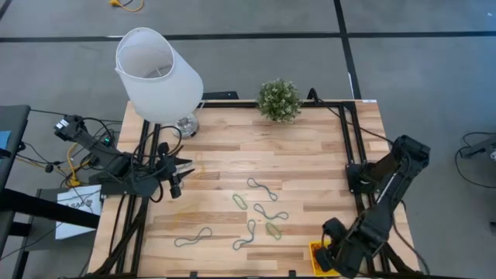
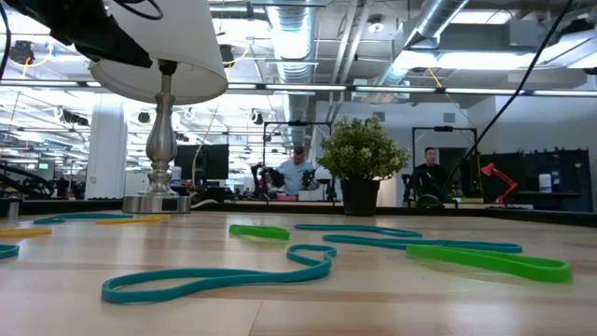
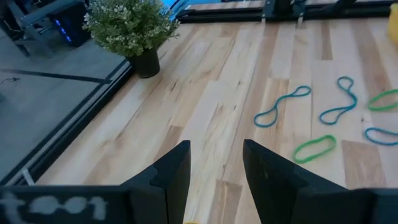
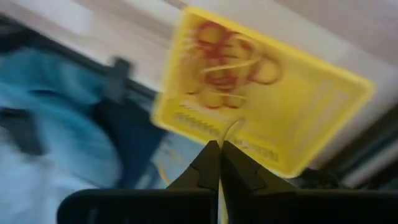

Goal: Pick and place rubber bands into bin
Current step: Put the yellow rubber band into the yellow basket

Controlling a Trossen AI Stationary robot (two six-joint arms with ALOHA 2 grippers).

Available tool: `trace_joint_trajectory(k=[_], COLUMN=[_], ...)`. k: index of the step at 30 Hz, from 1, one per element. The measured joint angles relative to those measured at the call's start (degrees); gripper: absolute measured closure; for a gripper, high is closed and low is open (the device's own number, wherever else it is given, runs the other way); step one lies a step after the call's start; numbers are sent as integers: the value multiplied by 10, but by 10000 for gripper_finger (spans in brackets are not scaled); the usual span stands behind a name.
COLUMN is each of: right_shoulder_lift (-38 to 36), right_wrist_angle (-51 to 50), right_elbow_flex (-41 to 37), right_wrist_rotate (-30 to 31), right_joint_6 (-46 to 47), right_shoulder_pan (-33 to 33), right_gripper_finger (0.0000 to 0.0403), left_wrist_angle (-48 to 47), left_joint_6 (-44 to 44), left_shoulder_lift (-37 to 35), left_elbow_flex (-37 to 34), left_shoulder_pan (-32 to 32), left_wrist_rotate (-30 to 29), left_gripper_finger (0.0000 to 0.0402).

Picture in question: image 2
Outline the long black arm cable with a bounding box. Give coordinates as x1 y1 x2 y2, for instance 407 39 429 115
440 0 575 188

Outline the white pillar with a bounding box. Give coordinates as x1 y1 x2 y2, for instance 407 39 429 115
84 100 129 201

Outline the silver ventilation duct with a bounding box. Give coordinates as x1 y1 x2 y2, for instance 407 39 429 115
372 0 470 90
268 0 318 146

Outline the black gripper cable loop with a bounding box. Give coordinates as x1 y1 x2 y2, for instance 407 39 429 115
111 0 164 21

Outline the white shade silver table lamp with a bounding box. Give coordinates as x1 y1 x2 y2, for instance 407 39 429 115
90 0 229 215

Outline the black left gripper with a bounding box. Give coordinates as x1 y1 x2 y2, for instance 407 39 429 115
4 0 154 69

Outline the yellow rubber band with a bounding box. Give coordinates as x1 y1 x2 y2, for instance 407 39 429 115
0 227 52 239
96 214 172 226

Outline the red desk lamp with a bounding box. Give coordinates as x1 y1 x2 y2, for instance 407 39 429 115
479 162 520 205

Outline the green plant in black pot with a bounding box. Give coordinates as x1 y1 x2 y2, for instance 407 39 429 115
318 115 410 217

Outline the dark shelving unit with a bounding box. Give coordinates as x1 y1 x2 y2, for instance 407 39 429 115
478 147 593 214

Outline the person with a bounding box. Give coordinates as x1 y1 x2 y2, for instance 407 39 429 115
408 147 449 203
274 145 323 198

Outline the green rubber band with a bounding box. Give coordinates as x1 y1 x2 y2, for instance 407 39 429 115
405 244 574 284
228 223 291 242

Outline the black computer monitor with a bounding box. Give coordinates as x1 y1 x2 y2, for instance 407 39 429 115
174 143 230 189

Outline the black background rig frame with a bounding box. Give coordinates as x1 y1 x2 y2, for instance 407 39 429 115
262 119 334 202
410 125 480 206

